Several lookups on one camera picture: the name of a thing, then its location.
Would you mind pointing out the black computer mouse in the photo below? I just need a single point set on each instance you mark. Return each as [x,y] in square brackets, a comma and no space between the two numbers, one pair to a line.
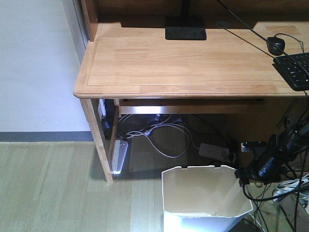
[275,45]

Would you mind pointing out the white power strip left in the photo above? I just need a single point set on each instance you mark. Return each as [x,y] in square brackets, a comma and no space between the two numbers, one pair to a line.
[119,154]

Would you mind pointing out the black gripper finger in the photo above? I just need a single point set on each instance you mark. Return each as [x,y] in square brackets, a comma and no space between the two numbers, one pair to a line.
[243,175]

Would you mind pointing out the black monitor stand base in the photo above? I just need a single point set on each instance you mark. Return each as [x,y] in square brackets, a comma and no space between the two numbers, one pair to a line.
[185,27]

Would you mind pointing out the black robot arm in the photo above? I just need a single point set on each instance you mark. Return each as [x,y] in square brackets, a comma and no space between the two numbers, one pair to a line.
[289,143]

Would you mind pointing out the white plastic trash bin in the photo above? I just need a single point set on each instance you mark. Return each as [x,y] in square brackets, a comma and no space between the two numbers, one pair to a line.
[202,199]

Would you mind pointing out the wooden desk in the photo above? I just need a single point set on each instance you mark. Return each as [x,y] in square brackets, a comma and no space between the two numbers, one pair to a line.
[129,61]

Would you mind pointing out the grey power strip under desk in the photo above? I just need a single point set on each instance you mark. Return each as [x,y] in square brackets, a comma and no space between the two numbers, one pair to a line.
[214,152]

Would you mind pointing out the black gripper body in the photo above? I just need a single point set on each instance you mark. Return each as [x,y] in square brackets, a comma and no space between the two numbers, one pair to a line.
[265,168]

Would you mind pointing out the black keyboard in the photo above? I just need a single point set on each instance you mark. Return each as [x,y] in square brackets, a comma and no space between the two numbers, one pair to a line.
[294,69]

